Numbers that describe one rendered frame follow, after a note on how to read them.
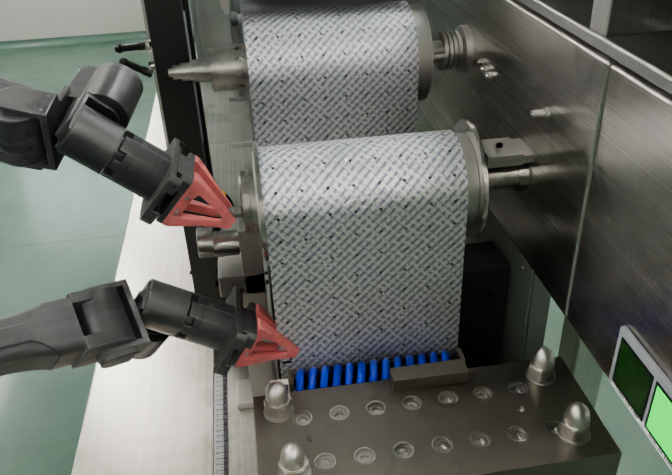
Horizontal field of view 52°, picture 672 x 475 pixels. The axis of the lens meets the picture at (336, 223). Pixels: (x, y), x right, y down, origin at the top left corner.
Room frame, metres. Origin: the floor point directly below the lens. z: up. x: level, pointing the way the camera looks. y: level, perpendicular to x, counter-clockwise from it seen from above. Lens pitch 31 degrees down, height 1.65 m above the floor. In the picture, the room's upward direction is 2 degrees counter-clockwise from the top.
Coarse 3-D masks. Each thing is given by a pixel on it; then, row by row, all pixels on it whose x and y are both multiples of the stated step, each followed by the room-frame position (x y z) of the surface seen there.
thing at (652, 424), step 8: (656, 392) 0.43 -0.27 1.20; (656, 400) 0.43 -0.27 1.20; (664, 400) 0.42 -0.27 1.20; (656, 408) 0.43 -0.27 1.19; (664, 408) 0.42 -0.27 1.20; (656, 416) 0.42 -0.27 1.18; (664, 416) 0.42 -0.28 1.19; (648, 424) 0.43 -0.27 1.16; (656, 424) 0.42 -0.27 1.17; (664, 424) 0.41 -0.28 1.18; (656, 432) 0.42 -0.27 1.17; (664, 432) 0.41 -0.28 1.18; (656, 440) 0.42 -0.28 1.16; (664, 440) 0.41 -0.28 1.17; (664, 448) 0.40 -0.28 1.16
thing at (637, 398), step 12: (624, 348) 0.49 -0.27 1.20; (624, 360) 0.48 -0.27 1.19; (636, 360) 0.47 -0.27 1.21; (624, 372) 0.48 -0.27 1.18; (636, 372) 0.46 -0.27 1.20; (624, 384) 0.48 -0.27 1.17; (636, 384) 0.46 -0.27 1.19; (648, 384) 0.44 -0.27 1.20; (636, 396) 0.46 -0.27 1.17; (636, 408) 0.45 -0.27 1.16
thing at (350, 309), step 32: (352, 256) 0.68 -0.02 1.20; (384, 256) 0.68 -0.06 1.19; (416, 256) 0.69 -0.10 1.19; (448, 256) 0.69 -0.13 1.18; (288, 288) 0.67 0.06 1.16; (320, 288) 0.67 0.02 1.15; (352, 288) 0.68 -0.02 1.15; (384, 288) 0.68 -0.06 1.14; (416, 288) 0.69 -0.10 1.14; (448, 288) 0.69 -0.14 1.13; (288, 320) 0.67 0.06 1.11; (320, 320) 0.67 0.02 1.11; (352, 320) 0.68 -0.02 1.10; (384, 320) 0.68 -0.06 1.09; (416, 320) 0.69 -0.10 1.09; (448, 320) 0.69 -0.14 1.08; (320, 352) 0.67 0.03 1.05; (352, 352) 0.68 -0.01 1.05; (384, 352) 0.68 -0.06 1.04; (416, 352) 0.69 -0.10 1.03
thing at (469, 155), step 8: (464, 136) 0.76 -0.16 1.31; (464, 144) 0.74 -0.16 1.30; (464, 152) 0.73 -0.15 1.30; (472, 152) 0.73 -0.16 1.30; (472, 160) 0.72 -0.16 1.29; (472, 168) 0.71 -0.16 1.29; (472, 176) 0.71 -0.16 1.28; (256, 184) 0.69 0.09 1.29; (472, 184) 0.70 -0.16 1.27; (256, 192) 0.68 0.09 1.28; (472, 192) 0.70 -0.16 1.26; (256, 200) 0.68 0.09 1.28; (472, 200) 0.70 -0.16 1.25; (472, 208) 0.70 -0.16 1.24; (472, 216) 0.70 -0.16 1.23
